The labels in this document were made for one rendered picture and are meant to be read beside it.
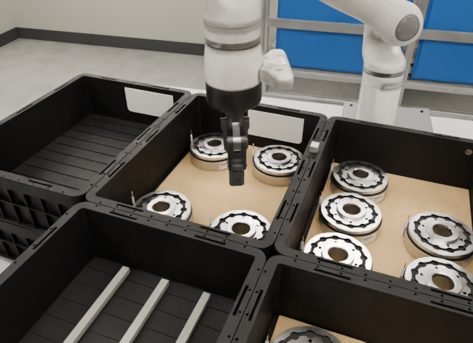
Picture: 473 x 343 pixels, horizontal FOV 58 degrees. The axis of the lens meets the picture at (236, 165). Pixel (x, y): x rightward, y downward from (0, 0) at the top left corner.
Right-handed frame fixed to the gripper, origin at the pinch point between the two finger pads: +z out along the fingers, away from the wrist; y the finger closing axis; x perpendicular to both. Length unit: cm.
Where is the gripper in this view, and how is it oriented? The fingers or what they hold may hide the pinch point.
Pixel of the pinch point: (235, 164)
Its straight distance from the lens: 65.3
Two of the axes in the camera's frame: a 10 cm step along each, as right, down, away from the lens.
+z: 0.2, 8.0, 5.9
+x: 10.0, -0.5, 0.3
